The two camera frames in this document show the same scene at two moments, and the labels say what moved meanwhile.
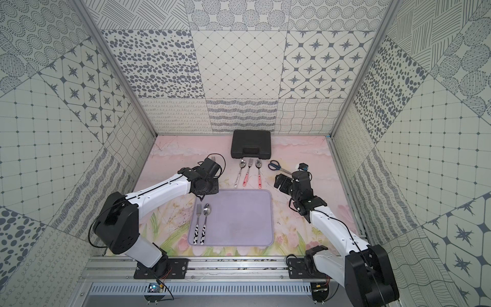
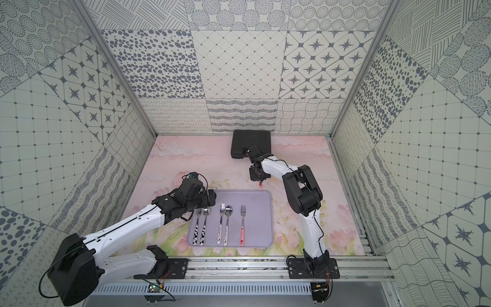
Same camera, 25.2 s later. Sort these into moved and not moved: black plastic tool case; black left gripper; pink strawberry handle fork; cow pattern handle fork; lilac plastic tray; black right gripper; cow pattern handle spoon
Moved: pink strawberry handle fork; black right gripper; black left gripper
Not moved: black plastic tool case; cow pattern handle fork; lilac plastic tray; cow pattern handle spoon
